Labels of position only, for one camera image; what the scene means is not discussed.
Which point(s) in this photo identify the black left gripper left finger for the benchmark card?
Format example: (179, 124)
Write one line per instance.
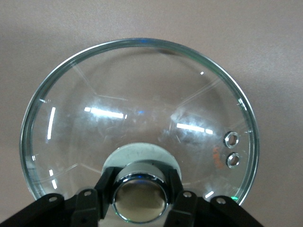
(82, 210)

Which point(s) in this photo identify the brown table mat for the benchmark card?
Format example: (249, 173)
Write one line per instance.
(47, 23)

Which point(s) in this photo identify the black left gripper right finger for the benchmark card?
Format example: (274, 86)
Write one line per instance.
(189, 212)

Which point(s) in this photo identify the glass pot lid with knob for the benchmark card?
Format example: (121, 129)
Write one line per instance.
(142, 94)

